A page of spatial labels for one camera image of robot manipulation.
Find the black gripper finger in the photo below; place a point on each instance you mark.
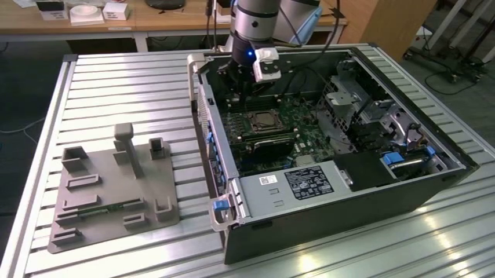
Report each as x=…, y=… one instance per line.
x=227, y=73
x=246, y=95

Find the silver CPU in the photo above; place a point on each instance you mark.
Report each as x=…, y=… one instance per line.
x=267, y=119

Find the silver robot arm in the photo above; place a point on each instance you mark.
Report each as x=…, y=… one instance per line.
x=255, y=23

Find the black RAM slot row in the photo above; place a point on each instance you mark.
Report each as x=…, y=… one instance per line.
x=263, y=102
x=267, y=136

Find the CPU socket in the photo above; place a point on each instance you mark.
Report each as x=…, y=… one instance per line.
x=255, y=130

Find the small white box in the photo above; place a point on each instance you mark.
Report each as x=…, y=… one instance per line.
x=224, y=16

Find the black graphics card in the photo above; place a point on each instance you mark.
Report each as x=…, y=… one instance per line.
x=272, y=149

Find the wooden desk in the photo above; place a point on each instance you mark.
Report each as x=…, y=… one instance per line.
x=31, y=27
x=174, y=20

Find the green motherboard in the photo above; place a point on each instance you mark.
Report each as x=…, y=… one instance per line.
x=310, y=139

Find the metal drive cage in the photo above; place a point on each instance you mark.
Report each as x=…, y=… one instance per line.
x=340, y=101

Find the small silver heat sink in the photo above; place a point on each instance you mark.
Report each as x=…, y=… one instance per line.
x=306, y=160

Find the black round object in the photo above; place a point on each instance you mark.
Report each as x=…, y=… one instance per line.
x=164, y=3

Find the silver power supply unit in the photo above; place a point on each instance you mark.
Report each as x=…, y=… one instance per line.
x=271, y=197

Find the white printed box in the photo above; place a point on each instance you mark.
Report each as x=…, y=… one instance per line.
x=115, y=11

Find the blue case latch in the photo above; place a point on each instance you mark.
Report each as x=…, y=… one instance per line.
x=220, y=205

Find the black plastic shroud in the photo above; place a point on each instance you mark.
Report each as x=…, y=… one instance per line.
x=363, y=171

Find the wooden cabinet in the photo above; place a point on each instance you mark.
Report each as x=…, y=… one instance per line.
x=390, y=23

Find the blue disk carrier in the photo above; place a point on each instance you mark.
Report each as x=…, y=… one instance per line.
x=392, y=159

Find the grey parts rack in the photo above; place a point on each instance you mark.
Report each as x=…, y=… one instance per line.
x=112, y=185

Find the black PC case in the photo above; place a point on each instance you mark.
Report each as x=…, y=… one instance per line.
x=328, y=220

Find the white box black top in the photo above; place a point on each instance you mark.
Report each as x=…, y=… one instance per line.
x=52, y=8

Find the small blue clip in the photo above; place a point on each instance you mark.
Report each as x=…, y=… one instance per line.
x=430, y=151

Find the green RAM stick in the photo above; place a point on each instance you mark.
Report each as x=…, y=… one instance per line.
x=102, y=209

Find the wheeled equipment cart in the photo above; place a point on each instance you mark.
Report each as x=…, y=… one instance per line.
x=463, y=65

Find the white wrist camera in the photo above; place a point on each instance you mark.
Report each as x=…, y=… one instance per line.
x=267, y=68

